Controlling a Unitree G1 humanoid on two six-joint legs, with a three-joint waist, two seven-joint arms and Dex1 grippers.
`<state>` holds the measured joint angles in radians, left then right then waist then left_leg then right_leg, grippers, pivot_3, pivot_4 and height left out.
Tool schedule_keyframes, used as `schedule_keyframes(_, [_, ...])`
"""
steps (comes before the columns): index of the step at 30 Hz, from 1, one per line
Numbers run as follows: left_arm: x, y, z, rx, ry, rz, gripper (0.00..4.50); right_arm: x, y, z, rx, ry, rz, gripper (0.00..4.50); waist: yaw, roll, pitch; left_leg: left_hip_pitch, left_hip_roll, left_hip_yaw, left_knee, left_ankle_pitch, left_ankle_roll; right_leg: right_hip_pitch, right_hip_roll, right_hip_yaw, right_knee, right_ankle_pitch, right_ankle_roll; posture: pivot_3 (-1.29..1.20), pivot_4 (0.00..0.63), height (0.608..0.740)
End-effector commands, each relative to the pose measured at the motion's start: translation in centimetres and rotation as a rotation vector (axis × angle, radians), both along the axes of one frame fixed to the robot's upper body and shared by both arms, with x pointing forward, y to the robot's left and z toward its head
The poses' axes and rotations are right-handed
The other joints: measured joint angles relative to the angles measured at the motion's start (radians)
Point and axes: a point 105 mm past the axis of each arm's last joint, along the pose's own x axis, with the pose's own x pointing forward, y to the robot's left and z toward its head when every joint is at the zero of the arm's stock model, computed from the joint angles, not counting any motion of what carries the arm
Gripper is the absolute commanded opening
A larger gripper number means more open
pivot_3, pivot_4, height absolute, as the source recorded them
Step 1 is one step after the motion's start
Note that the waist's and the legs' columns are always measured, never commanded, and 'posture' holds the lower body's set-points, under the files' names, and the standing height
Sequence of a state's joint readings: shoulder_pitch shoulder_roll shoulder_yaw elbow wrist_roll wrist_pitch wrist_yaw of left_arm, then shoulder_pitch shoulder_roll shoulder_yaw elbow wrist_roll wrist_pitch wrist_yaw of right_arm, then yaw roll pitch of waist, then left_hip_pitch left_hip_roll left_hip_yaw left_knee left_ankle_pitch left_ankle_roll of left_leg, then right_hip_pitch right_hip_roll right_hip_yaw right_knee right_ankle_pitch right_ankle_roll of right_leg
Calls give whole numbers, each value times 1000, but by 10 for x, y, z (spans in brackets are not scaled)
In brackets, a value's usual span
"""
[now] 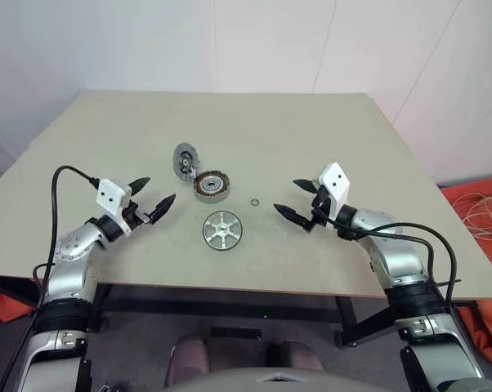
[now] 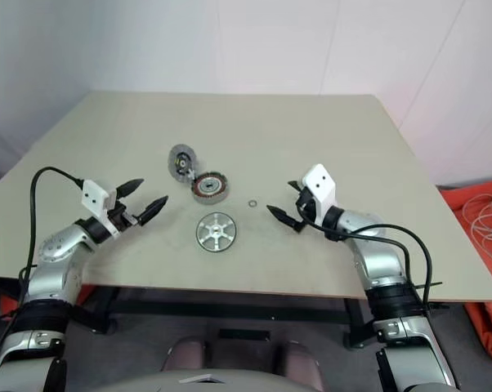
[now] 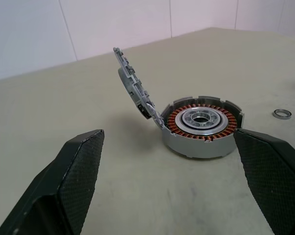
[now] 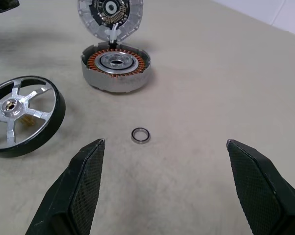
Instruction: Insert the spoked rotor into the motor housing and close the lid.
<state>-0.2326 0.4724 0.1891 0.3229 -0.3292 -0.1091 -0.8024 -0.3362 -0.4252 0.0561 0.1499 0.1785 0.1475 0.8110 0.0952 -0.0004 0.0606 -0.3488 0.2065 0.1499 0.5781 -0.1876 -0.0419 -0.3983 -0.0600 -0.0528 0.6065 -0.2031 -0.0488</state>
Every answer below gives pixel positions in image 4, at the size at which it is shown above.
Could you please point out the motor cover with circuit board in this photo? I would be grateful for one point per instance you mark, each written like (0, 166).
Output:
(101, 22)

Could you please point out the motor stator housing copper windings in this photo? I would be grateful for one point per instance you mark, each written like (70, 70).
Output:
(113, 82)

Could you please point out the black rotor with silver spokes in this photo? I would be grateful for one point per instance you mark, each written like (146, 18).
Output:
(58, 115)

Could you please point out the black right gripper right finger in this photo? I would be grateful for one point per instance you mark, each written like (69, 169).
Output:
(262, 200)

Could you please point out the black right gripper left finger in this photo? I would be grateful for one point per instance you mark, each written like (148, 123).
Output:
(76, 195)

